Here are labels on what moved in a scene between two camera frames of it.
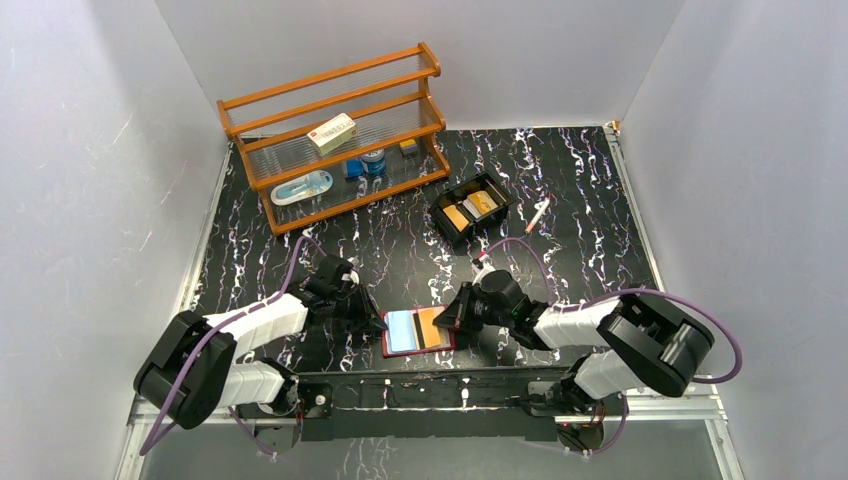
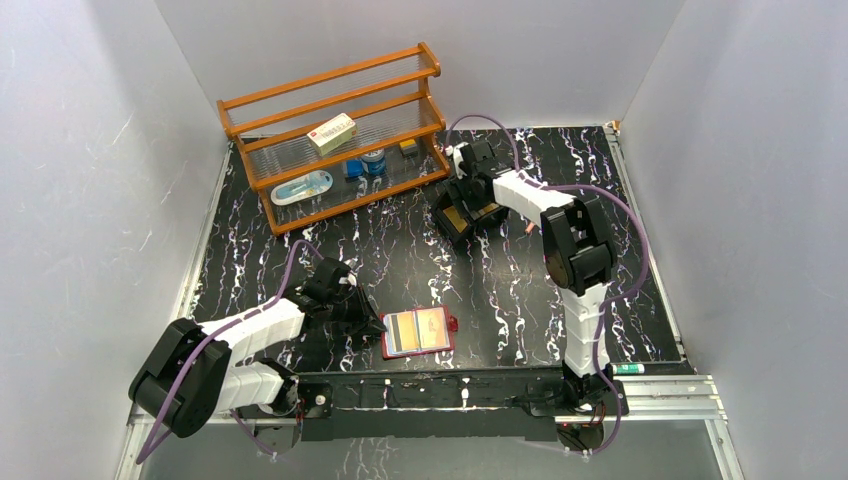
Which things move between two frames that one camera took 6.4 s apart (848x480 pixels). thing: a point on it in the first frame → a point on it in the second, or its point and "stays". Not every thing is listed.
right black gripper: [456, 314] → [457, 187]
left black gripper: [354, 307] stays
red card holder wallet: [412, 330] stays
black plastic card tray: [470, 208] stays
